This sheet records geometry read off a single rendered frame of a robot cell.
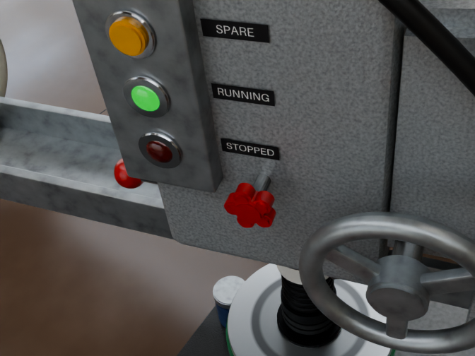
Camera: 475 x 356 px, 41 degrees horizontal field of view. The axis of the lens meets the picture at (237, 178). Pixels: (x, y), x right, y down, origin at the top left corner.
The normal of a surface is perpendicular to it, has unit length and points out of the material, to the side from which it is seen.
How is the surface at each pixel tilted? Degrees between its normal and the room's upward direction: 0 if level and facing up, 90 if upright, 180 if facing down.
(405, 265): 5
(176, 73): 90
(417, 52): 90
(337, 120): 90
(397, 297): 90
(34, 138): 2
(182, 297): 0
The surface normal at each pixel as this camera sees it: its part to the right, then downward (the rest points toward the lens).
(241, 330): -0.11, -0.71
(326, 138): -0.34, 0.68
